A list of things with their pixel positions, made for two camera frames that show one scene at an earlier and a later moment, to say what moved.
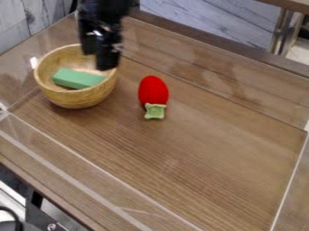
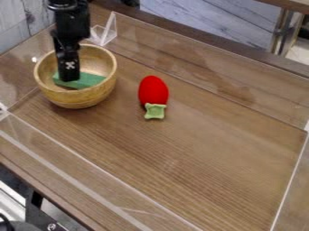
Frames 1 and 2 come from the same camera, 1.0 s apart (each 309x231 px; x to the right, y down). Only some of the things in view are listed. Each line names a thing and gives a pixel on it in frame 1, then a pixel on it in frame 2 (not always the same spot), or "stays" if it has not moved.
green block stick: (75, 78) stays
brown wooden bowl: (67, 56) stays
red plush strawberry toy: (154, 92) stays
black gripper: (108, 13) -> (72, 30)
